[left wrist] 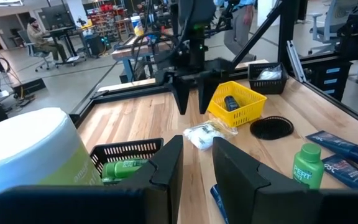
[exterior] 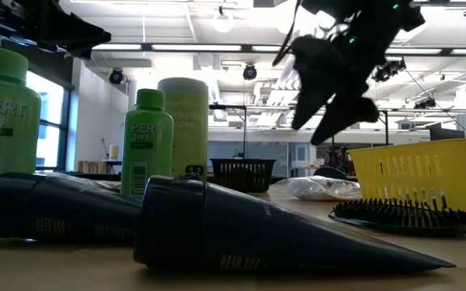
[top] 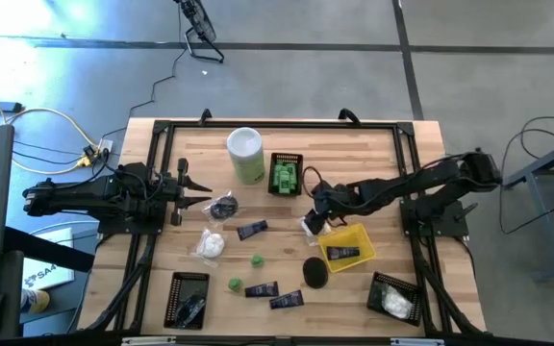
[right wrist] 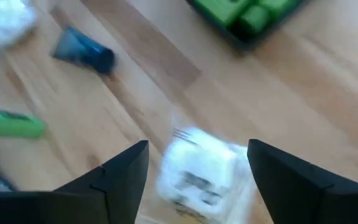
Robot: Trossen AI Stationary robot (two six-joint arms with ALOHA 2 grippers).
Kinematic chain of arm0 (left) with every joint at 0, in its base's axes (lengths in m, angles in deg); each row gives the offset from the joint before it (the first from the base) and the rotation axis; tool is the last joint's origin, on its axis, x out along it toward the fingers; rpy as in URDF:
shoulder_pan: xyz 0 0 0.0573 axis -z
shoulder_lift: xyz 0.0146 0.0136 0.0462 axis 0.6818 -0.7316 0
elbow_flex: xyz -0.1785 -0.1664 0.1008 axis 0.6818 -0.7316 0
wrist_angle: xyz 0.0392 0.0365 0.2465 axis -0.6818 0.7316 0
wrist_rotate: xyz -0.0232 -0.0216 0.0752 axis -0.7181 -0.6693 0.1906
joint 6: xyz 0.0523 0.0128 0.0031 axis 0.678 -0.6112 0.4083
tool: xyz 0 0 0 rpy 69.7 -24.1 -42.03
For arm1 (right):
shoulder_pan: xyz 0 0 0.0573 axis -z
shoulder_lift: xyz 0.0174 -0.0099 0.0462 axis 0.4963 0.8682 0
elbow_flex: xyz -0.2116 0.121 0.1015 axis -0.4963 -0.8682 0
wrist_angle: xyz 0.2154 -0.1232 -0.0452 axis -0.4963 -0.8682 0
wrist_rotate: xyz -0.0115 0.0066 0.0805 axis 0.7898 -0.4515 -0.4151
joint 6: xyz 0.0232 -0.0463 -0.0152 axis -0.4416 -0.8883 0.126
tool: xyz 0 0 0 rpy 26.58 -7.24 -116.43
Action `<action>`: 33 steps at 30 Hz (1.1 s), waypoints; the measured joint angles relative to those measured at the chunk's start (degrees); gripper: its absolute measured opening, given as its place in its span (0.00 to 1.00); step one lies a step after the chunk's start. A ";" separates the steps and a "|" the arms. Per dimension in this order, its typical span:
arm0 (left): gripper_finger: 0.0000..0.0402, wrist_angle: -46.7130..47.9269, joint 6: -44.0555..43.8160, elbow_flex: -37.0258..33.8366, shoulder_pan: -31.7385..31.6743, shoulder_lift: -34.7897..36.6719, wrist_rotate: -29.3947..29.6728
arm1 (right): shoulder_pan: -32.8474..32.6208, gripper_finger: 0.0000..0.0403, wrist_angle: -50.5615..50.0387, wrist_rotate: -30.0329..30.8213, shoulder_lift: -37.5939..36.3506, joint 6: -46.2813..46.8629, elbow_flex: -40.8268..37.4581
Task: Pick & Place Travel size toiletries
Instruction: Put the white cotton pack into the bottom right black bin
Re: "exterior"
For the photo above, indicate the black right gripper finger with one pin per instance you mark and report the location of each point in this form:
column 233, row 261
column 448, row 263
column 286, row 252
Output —
column 350, row 117
column 314, row 97

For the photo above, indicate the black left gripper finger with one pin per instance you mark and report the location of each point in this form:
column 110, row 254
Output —
column 75, row 34
column 81, row 51

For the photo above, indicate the white pouch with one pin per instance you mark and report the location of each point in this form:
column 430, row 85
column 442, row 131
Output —
column 322, row 189

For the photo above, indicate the yellow slotted plastic basket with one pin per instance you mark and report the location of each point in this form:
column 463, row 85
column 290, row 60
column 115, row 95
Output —
column 419, row 174

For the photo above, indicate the black oval hairbrush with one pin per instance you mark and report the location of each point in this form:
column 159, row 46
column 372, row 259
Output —
column 399, row 220

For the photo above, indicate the dark blue DSC tube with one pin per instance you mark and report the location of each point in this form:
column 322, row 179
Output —
column 237, row 226
column 55, row 210

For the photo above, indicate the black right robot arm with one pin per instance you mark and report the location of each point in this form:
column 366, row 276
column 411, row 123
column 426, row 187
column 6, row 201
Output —
column 378, row 16

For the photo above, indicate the person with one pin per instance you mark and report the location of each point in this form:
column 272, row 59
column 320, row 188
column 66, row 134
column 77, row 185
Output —
column 340, row 157

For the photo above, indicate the black ceiling spotlight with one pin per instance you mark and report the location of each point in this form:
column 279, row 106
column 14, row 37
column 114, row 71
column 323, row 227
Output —
column 115, row 76
column 250, row 72

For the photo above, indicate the black monitor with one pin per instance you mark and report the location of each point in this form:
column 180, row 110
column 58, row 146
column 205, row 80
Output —
column 446, row 134

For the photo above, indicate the green Pert shampoo bottle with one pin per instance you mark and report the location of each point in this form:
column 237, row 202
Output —
column 2, row 121
column 148, row 141

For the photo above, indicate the yellow container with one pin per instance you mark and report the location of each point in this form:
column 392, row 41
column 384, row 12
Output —
column 113, row 152

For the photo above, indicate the black slotted plastic basket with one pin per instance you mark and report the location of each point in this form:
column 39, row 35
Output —
column 243, row 175

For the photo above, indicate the long ceiling light strip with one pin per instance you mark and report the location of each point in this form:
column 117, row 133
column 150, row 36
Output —
column 196, row 47

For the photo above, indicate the wooden crate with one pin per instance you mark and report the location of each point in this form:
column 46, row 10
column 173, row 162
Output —
column 91, row 167

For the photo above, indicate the round white ceiling lamp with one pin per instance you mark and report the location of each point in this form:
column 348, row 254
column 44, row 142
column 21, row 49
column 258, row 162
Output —
column 223, row 22

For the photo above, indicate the green white disinfecting wipes canister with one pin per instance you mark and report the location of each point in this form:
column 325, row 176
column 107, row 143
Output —
column 190, row 105

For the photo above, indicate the black background rig frame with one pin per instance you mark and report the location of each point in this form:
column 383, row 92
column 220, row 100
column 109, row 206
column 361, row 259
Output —
column 227, row 107

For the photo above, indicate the window with dark frame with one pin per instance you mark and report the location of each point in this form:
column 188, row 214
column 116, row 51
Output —
column 49, row 149

